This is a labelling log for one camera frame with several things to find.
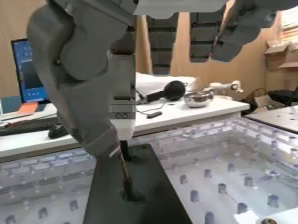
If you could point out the metal bowl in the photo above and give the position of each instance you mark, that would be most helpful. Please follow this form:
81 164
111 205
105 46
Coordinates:
199 99

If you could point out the small white jointed device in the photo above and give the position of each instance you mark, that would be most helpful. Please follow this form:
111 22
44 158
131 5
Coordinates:
224 88

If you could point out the orange sticky note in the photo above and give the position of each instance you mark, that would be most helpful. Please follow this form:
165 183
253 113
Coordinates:
28 108

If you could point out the computer monitor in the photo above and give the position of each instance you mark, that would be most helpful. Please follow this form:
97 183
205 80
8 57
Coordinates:
27 76

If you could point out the white desk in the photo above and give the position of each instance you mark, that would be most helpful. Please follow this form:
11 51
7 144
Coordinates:
187 115

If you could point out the black headphones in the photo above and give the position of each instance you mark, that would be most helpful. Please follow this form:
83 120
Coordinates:
173 90

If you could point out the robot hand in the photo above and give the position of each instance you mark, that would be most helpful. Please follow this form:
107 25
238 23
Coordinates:
75 66

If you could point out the black keyboard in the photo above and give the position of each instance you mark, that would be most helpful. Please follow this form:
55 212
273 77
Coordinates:
27 126

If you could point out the clear box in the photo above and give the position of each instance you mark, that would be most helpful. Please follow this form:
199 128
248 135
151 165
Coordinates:
230 160

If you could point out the black computer mouse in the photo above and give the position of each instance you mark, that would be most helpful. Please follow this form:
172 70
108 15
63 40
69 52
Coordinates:
58 131

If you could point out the cardboard box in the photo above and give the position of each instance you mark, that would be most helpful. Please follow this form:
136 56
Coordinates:
280 55

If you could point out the small black dongle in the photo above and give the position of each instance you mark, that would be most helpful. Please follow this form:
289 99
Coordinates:
155 115

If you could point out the black plate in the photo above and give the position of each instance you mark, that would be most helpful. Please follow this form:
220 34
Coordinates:
151 200

